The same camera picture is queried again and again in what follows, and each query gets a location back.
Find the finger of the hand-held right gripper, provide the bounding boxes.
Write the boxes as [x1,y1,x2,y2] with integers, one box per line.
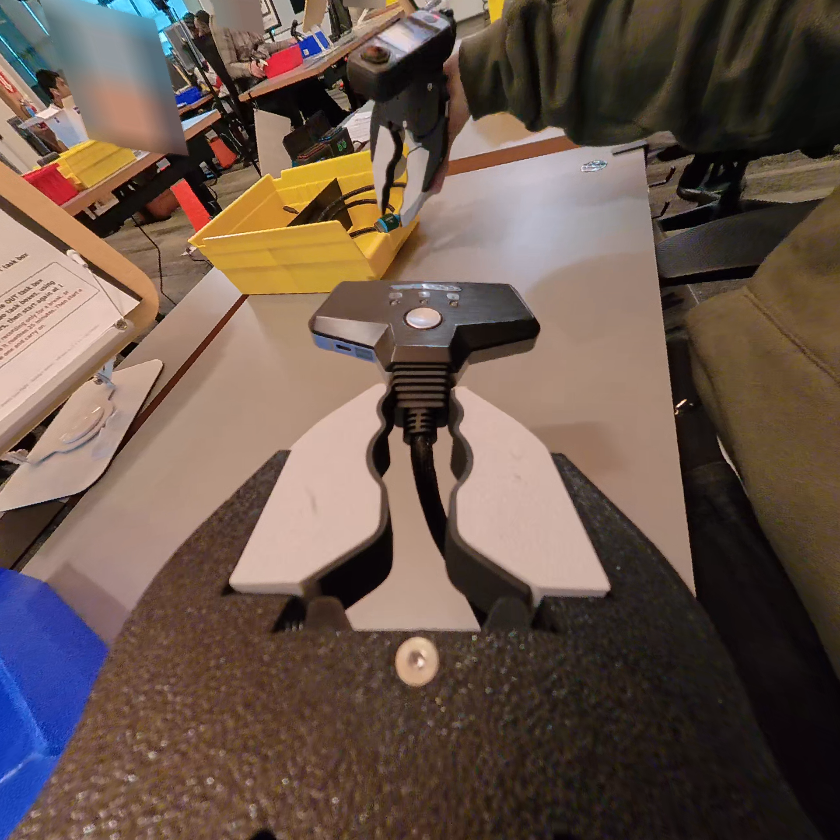
[398,138,442,228]
[369,118,404,215]

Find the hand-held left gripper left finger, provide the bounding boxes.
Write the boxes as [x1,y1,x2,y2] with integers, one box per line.
[230,384,395,598]

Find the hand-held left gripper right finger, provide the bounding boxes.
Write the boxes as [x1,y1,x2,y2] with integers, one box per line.
[446,386,613,609]

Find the green-plug braided HDMI cable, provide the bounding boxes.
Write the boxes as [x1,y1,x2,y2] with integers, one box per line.
[282,184,403,238]

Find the yellow storage bin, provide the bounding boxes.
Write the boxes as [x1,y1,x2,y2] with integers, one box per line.
[189,150,421,295]

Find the black HDMI switch with cable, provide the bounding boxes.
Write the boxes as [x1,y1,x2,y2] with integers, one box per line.
[308,281,540,559]

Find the person's right forearm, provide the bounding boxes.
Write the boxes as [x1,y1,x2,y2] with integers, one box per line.
[459,0,840,158]

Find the grey desk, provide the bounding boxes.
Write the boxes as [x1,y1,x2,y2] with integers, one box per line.
[20,146,697,647]

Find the person's right hand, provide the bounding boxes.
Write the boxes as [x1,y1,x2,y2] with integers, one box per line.
[444,51,475,133]

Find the black crate with green parts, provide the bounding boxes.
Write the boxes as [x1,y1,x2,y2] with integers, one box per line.
[284,125,357,166]

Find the black bin divider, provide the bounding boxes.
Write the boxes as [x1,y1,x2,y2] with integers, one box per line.
[287,177,347,228]

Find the pale table with wooden edge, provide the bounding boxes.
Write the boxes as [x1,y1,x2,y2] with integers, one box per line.
[420,108,580,177]

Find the white upright sheet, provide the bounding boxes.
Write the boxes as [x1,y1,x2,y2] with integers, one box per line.
[253,108,294,176]

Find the red storage bin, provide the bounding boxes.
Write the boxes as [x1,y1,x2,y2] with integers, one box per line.
[264,45,305,80]
[21,163,78,206]

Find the orange traffic cone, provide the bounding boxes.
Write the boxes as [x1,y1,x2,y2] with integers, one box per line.
[169,180,215,232]

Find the grey table with brown edge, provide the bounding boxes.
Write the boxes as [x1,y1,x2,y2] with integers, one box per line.
[0,266,250,519]

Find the stack of yellow bins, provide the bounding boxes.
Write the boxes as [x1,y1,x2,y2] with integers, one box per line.
[58,140,137,189]

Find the black office chair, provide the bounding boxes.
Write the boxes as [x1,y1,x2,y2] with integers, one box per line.
[646,141,828,280]

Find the instruction sign on wooden board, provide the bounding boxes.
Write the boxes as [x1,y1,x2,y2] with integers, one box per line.
[0,161,160,454]

